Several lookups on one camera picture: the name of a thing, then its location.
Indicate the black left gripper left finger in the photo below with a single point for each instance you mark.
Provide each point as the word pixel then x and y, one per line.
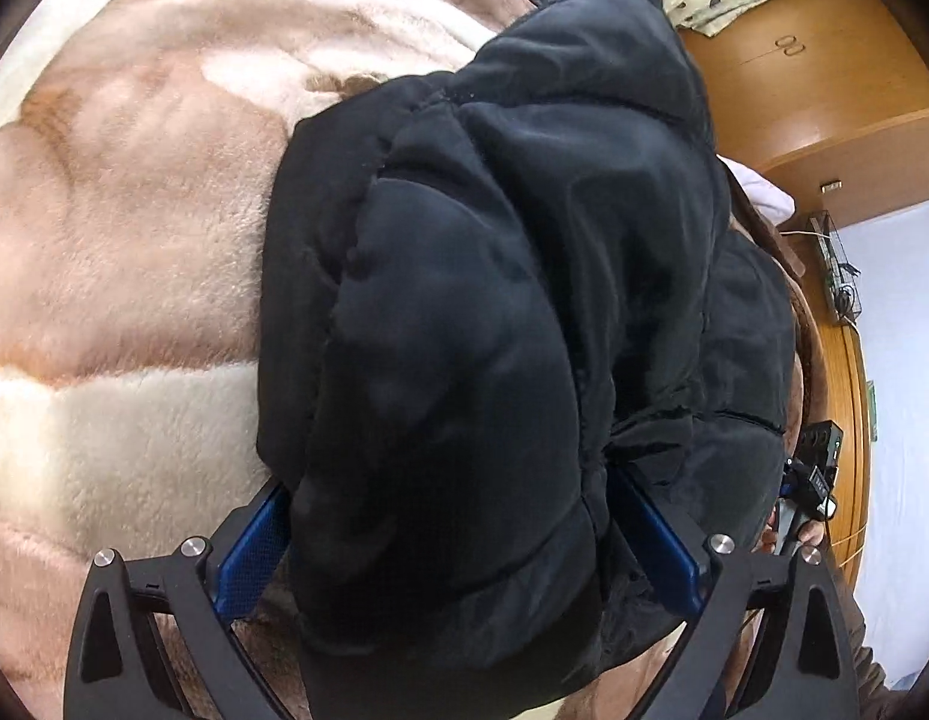
pixel 246 550

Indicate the person's right hand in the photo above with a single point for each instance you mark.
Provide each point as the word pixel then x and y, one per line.
pixel 811 532

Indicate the black puffer jacket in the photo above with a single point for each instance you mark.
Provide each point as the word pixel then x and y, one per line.
pixel 481 290

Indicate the wire basket with items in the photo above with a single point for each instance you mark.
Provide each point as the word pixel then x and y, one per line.
pixel 840 275

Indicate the orange wooden wardrobe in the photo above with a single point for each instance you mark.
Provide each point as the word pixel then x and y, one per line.
pixel 828 99

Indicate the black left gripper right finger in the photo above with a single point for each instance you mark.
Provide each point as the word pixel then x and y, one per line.
pixel 668 545

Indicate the white pillow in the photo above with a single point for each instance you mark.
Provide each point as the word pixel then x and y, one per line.
pixel 776 205

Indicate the brown sleeved right forearm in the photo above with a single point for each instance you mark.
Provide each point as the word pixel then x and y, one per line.
pixel 875 701

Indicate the brown plush bed blanket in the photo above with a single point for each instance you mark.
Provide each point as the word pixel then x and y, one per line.
pixel 136 174

